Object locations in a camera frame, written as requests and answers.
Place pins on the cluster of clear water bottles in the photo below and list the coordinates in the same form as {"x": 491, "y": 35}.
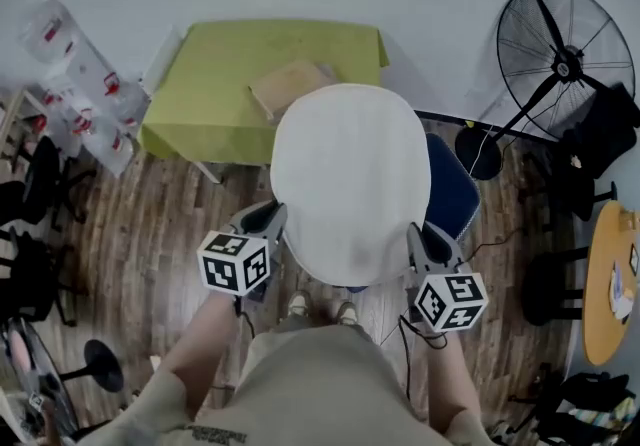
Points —
{"x": 100, "y": 129}

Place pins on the colourful striped cloth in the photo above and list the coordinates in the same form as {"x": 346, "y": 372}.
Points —
{"x": 605, "y": 416}

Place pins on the light wooden table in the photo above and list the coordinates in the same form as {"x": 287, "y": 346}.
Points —
{"x": 12, "y": 119}

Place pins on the person's white shoe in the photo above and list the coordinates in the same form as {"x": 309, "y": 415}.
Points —
{"x": 300, "y": 304}
{"x": 347, "y": 311}

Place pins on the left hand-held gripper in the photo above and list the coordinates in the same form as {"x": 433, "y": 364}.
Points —
{"x": 225, "y": 269}

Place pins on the white round cushion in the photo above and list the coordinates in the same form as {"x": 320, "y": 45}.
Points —
{"x": 350, "y": 184}

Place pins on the round glass table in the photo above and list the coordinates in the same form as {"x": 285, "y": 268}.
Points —
{"x": 50, "y": 374}

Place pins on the black round pedestal base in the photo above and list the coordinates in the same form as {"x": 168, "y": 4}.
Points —
{"x": 102, "y": 364}

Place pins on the round yellow table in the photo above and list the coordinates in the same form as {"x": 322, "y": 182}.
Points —
{"x": 600, "y": 294}

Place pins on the person's grey trousers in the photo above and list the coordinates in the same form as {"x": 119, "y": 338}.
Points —
{"x": 300, "y": 325}

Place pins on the small wooden box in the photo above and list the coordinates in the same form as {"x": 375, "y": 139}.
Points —
{"x": 631, "y": 220}

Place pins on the person's beige shirt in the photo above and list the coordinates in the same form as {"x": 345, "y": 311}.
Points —
{"x": 320, "y": 384}

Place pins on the black standing fan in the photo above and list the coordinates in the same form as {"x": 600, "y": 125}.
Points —
{"x": 565, "y": 66}

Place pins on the green tablecloth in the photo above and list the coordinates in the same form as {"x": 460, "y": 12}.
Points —
{"x": 215, "y": 99}

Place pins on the person's left white shoe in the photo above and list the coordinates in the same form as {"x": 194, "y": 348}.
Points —
{"x": 300, "y": 304}

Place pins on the person's right forearm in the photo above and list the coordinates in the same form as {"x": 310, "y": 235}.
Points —
{"x": 450, "y": 374}

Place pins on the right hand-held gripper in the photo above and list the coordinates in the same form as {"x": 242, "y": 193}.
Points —
{"x": 450, "y": 301}

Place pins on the blue chair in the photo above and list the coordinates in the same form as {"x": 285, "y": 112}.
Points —
{"x": 450, "y": 184}

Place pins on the beige book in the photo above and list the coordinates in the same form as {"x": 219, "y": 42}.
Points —
{"x": 285, "y": 84}
{"x": 330, "y": 71}

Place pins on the white power strip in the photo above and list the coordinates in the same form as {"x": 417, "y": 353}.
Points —
{"x": 155, "y": 360}

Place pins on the person's left forearm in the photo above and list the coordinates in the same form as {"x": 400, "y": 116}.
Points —
{"x": 200, "y": 354}

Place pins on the white papers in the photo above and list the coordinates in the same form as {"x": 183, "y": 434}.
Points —
{"x": 622, "y": 299}

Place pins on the black office chair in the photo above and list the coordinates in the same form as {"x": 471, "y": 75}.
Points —
{"x": 30, "y": 274}
{"x": 555, "y": 284}
{"x": 600, "y": 134}
{"x": 40, "y": 174}

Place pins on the black bag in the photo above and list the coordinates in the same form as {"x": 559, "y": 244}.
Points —
{"x": 590, "y": 386}

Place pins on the person's right white shoe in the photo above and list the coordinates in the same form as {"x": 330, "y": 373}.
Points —
{"x": 347, "y": 311}

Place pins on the white table frame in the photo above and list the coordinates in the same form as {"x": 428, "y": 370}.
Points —
{"x": 210, "y": 171}

